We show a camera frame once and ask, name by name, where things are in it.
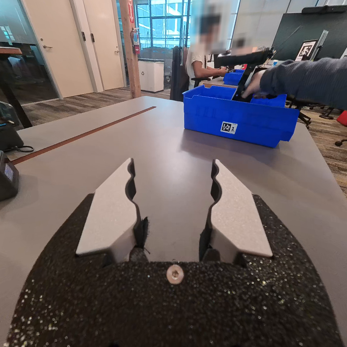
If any black office chair base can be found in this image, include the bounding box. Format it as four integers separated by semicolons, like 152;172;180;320
285;95;313;128

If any cream door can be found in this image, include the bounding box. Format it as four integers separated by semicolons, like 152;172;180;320
23;0;94;98
83;0;125;91

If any person's right forearm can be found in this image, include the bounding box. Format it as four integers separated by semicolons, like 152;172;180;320
259;57;347;110

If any printed marker sign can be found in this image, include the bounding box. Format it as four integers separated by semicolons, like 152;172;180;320
295;39;319;62

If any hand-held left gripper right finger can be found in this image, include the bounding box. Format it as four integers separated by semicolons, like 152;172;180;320
199;159;273;264

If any black office chair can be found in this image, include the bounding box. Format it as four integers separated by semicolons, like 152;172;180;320
191;77;212;89

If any person's right hand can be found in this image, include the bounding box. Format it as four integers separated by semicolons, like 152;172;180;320
241;69;267;99

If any red fire extinguisher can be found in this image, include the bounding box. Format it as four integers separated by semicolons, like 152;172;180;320
130;27;141;55

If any small blue bin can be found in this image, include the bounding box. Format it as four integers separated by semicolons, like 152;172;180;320
223;69;246;86

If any wooden post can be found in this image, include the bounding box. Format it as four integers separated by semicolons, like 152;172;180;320
119;0;142;99

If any black partition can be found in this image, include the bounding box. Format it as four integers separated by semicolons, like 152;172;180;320
170;46;190;102

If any blue bin with tag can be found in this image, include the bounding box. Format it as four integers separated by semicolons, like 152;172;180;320
183;85;300;148

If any black device with screen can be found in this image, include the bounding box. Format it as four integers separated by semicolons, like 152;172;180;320
0;150;20;202

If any wooden desk with black legs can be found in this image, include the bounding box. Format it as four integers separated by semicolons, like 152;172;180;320
0;46;33;129

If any black board panel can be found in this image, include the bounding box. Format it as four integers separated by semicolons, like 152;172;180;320
271;11;347;63

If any white recycling cabinet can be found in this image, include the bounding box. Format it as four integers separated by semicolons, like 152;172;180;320
138;58;165;93

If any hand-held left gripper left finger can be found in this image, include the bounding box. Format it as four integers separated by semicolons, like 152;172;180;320
76;158;149;263

